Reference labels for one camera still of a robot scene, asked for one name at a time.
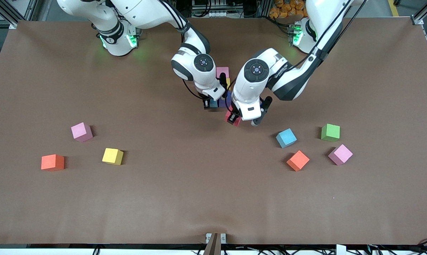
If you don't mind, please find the red foam cube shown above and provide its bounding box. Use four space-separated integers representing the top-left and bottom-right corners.
225 110 242 127

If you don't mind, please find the orange foam cube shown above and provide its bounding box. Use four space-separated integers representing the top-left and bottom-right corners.
41 154 65 172
286 150 310 172

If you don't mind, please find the long white socket strip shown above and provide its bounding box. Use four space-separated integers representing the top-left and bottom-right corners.
199 10 235 18

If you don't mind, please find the brown table mat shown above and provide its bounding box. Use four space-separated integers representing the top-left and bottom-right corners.
0 18 427 245

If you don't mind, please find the green foam cube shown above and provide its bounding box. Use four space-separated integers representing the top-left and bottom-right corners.
321 124 341 142

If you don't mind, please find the orange bag heap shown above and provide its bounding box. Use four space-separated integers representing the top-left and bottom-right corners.
269 0 309 19

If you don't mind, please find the brown post with metal brackets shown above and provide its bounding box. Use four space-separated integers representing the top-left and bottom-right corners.
205 233 227 255

